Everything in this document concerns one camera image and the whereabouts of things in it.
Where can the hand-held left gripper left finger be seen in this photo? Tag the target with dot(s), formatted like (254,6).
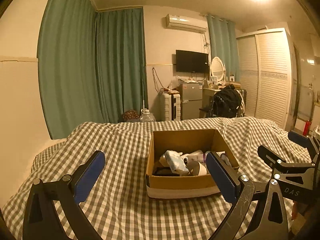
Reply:
(90,177)

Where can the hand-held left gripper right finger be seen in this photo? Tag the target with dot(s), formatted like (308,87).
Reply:
(221,177)

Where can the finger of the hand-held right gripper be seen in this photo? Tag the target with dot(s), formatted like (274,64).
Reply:
(268,155)
(298,137)

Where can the white tape roll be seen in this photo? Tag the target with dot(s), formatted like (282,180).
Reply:
(200,170)

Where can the white labelled bottle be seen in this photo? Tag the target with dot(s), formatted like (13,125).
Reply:
(197,156)

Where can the cardboard box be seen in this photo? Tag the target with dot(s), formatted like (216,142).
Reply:
(180,185)

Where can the floral blue tissue packet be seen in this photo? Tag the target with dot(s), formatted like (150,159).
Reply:
(176,162)

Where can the black clear bottle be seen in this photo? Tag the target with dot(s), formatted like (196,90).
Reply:
(163,172)

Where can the red fire extinguisher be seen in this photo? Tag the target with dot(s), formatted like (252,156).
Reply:
(306,128)

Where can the green checkered blanket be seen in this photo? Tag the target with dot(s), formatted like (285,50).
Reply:
(120,160)

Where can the white louvred wardrobe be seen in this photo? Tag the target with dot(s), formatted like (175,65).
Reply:
(270,80)

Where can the black backpack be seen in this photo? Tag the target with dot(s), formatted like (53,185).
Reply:
(226,101)

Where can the patterned brown bag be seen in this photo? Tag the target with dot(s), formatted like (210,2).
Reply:
(130,115)

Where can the wooden dressing table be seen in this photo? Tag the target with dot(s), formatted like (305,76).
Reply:
(207,97)

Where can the small silver fridge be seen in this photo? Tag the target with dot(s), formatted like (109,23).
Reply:
(191,100)

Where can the clear water jug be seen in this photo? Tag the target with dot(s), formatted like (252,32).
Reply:
(147,117)

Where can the white suitcase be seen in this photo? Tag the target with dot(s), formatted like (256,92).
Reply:
(170,107)

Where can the oval white vanity mirror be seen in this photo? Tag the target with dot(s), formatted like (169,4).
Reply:
(217,67)

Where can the clear plastic bag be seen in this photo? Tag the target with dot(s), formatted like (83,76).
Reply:
(175,85)

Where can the wide green curtain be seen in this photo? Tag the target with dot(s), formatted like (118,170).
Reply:
(87,67)

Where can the narrow green curtain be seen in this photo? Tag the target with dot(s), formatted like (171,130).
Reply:
(221,42)

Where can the white air conditioner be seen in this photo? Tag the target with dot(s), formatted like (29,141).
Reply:
(186,23)

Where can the black wall television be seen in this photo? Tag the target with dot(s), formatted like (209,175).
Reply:
(192,61)

